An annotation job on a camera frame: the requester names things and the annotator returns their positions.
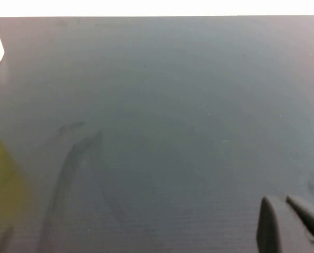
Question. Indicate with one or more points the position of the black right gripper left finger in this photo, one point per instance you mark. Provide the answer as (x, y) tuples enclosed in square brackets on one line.
[(275, 229)]

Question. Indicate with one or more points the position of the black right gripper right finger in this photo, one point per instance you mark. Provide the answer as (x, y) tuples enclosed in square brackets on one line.
[(311, 214)]

